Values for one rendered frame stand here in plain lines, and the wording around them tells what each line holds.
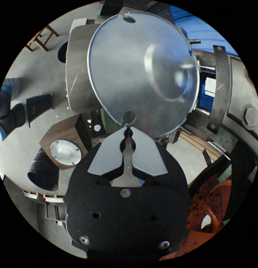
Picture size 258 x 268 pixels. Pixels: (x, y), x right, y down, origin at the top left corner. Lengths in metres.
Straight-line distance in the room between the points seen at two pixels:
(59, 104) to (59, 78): 0.28
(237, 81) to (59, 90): 1.04
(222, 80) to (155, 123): 0.17
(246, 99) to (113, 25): 0.20
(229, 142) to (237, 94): 0.32
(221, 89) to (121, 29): 0.19
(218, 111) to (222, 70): 0.08
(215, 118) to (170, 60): 0.14
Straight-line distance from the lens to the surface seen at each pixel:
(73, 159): 0.81
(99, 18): 0.38
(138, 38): 0.15
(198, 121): 0.46
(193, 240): 0.44
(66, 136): 0.66
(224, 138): 0.45
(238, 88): 0.16
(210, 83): 0.25
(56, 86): 0.98
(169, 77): 0.16
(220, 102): 0.19
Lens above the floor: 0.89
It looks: 51 degrees down
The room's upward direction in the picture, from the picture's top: 140 degrees clockwise
